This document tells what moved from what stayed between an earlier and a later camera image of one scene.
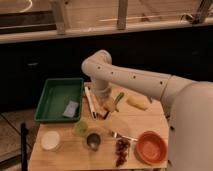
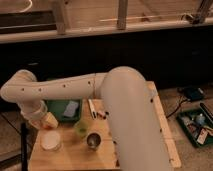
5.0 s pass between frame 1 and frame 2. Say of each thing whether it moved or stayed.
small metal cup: stayed
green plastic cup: stayed
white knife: stayed
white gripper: moved
